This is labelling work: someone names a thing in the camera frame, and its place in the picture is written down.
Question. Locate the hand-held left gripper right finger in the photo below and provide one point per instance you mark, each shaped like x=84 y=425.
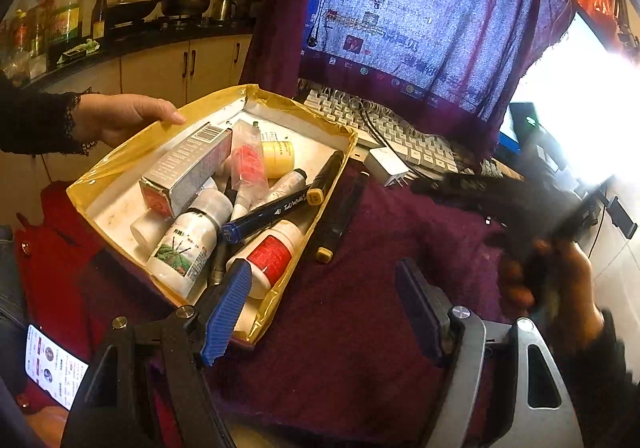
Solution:
x=417 y=308

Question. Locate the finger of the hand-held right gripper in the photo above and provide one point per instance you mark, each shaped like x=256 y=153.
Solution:
x=450 y=190

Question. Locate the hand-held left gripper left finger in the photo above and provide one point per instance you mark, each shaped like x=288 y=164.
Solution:
x=227 y=313

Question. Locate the white bottle red label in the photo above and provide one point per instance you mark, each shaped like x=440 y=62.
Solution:
x=265 y=253

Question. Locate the white bottle green label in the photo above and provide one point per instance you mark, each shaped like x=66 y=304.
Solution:
x=180 y=253

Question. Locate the black marker blue cap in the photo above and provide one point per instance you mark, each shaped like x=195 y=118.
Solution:
x=265 y=218

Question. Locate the plain white bottle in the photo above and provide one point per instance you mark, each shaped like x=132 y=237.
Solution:
x=150 y=228

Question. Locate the black marker with yellow end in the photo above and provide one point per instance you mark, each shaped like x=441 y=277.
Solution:
x=340 y=218
x=325 y=178

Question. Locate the silver tube black cap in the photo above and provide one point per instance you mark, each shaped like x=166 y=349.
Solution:
x=280 y=188

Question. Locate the grey carton red end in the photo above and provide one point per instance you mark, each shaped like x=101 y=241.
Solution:
x=185 y=168

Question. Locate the red item clear package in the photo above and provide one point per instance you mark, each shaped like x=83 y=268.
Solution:
x=247 y=163

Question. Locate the yellow jar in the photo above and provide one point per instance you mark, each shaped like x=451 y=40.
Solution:
x=280 y=158

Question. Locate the person's right forearm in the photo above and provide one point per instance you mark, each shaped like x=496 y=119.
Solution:
x=605 y=378

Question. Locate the person's right hand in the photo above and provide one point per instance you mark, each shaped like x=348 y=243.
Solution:
x=575 y=288

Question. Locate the white charger plug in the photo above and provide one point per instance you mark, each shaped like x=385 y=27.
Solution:
x=385 y=165

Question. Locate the maroon tablecloth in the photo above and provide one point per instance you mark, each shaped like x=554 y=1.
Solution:
x=350 y=328

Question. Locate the beige keyboard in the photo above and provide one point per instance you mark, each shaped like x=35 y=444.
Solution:
x=400 y=138

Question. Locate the black phone on stand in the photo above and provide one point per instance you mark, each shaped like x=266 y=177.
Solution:
x=527 y=123

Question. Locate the computer monitor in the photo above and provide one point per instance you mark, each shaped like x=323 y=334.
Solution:
x=565 y=93

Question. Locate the purple cloth over monitor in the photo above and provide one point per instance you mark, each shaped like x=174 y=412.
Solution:
x=425 y=28

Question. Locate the smartphone with lit screen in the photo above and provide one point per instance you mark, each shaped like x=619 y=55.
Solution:
x=55 y=368

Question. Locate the red coat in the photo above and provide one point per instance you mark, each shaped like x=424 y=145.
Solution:
x=50 y=253

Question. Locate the cream kitchen cabinets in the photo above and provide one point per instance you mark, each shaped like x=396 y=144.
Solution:
x=160 y=73

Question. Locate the black kitchen counter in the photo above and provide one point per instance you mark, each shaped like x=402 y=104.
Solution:
x=150 y=35

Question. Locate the steel kettle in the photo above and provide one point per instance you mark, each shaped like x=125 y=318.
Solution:
x=225 y=8

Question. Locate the steel pot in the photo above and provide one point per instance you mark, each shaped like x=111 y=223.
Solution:
x=187 y=3

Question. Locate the black wok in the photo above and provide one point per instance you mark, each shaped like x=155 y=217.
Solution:
x=130 y=10

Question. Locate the dark sauce bottle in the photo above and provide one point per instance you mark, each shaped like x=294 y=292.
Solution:
x=100 y=13

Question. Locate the assorted condiment bottles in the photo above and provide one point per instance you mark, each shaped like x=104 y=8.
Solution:
x=22 y=48

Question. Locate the glass oil jar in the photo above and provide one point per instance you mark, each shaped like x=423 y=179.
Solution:
x=65 y=18

